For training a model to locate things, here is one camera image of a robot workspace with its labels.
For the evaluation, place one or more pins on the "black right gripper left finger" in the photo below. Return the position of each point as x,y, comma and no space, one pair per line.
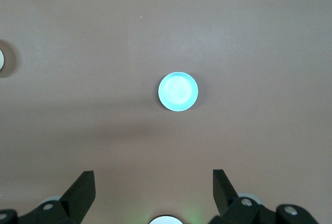
72,200

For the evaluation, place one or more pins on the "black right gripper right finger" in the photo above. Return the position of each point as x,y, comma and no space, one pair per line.
228,203

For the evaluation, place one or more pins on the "blue bowl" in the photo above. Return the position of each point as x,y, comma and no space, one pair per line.
178,91

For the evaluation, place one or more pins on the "white bowl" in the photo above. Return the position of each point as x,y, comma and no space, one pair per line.
2,59

